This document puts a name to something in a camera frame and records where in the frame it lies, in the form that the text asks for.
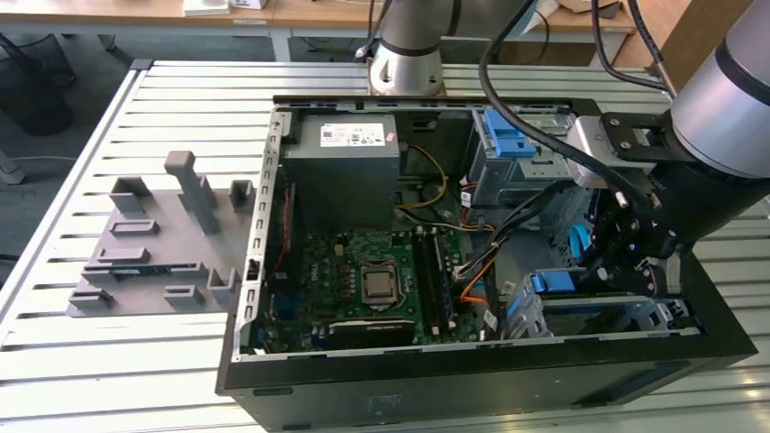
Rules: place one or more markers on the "silver disk bay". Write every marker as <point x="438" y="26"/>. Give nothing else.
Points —
<point x="602" y="303"/>

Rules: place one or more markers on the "CPU socket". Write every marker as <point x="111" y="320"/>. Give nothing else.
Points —
<point x="363" y="284"/>

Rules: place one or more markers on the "silver drive cage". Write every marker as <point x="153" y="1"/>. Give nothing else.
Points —
<point x="529" y="173"/>

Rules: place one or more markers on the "black graphics card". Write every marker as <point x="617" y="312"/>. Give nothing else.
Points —
<point x="373" y="336"/>

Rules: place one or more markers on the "brown cardboard piece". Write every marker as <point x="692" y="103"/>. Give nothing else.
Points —
<point x="608" y="6"/>

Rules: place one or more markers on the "large white box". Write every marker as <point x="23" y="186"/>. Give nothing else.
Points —
<point x="205" y="8"/>

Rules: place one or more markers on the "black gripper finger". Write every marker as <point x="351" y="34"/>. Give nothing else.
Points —
<point x="644" y="243"/>
<point x="610" y="230"/>

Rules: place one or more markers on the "black mesh bin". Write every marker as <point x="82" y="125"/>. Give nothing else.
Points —
<point x="36" y="90"/>

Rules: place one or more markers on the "grey parts rack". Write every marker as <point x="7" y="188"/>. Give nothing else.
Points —
<point x="150" y="212"/>

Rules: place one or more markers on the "blue drive latch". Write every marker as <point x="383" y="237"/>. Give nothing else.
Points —
<point x="505" y="131"/>

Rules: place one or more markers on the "black camera bracket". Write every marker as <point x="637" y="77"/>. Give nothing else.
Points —
<point x="620" y="126"/>

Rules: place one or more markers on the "black RAM slot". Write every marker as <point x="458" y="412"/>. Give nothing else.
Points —
<point x="429" y="279"/>
<point x="446" y="288"/>

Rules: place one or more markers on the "wooden cabinet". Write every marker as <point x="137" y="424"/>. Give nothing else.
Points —
<point x="692" y="27"/>

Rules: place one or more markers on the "small white box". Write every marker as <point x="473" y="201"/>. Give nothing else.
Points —
<point x="250" y="4"/>

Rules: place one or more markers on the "black open PC case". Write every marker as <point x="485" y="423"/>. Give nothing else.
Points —
<point x="481" y="388"/>

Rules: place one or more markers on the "silver CPU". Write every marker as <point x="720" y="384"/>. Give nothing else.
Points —
<point x="382" y="285"/>

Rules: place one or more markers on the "grey power supply unit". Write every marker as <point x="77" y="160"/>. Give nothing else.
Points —
<point x="337" y="189"/>

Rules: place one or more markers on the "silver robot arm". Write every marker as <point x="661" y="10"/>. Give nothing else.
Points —
<point x="409" y="67"/>

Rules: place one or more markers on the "wooden desk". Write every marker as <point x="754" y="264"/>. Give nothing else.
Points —
<point x="162" y="13"/>

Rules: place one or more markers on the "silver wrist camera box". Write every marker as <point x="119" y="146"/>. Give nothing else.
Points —
<point x="593" y="135"/>

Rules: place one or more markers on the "grey floor stand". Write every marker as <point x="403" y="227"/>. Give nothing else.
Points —
<point x="8" y="173"/>

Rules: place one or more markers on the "green motherboard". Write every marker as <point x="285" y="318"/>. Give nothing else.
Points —
<point x="337" y="270"/>

